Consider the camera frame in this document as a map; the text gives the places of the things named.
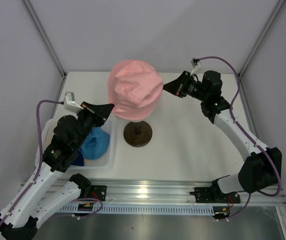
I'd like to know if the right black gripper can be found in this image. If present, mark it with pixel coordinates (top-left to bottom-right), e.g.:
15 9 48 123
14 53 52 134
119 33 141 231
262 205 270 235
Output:
161 71 208 102

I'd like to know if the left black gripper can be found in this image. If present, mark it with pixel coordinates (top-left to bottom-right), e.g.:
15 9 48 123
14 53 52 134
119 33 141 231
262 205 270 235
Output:
74 101 115 150

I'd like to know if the light blue bucket hat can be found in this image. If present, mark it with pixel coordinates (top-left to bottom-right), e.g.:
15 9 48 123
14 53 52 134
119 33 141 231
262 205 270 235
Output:
81 127 110 160

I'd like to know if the pink bucket hat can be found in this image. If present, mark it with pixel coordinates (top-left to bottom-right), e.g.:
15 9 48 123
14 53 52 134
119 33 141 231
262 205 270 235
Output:
107 59 164 120

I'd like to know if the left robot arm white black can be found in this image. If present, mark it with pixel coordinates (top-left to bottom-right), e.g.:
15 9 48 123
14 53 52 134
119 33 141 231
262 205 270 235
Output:
0 100 114 240

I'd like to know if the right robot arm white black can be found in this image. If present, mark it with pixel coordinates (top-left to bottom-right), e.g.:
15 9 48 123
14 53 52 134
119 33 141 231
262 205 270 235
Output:
163 70 282 202

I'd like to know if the brown round wooden stand base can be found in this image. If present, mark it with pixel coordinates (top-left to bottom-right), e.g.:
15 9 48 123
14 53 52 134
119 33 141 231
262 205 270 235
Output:
123 121 153 148

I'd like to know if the clear plastic bin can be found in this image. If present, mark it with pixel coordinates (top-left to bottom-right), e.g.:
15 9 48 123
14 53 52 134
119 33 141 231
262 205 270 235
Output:
34 117 116 170

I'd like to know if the dark blue hat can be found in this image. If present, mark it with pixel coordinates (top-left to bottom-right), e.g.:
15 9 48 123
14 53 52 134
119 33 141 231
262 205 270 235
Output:
71 151 85 167

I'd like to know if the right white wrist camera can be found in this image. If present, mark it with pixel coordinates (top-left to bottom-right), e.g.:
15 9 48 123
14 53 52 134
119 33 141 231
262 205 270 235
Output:
190 58 201 75

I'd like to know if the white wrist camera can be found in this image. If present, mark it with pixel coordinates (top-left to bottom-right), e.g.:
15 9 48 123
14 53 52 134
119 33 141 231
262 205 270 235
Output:
63 92 83 114
190 58 201 75

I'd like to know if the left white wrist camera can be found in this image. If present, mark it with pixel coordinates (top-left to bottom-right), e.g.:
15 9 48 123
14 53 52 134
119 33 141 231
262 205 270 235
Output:
63 92 83 114

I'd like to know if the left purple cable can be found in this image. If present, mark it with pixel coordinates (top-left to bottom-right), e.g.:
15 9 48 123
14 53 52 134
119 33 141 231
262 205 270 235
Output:
0 99 65 240

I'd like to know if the right side aluminium rail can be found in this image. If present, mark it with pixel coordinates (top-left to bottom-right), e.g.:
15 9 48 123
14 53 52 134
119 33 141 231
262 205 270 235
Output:
235 73 273 186

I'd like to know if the aluminium rail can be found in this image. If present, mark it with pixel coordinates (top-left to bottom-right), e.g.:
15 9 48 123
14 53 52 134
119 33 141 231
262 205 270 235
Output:
20 178 286 207
235 73 273 186

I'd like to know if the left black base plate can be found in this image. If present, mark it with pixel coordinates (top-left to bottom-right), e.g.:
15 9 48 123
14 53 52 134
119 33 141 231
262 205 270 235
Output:
81 185 107 202

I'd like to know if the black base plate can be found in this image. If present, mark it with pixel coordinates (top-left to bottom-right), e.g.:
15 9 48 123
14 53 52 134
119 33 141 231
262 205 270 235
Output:
81 185 107 202
189 186 241 204

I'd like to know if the aluminium front rail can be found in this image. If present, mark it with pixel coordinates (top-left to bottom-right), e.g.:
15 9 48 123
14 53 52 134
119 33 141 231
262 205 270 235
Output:
20 178 286 207

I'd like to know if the white slotted cable duct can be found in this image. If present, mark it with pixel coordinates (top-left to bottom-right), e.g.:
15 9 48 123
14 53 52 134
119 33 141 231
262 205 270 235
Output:
57 203 214 216

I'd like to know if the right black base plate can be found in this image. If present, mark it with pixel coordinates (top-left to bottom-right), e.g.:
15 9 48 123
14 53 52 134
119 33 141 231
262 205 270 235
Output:
189 186 241 204

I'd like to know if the left aluminium frame post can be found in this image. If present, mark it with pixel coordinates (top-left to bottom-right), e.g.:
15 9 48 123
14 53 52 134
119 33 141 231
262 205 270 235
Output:
20 0 66 78

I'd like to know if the aluminium frame post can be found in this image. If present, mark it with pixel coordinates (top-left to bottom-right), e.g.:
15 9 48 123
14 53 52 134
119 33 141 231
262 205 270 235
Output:
238 0 286 78
20 0 66 78

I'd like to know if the right aluminium frame post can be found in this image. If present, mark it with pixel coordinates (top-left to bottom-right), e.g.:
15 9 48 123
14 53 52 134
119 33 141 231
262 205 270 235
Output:
238 0 286 78

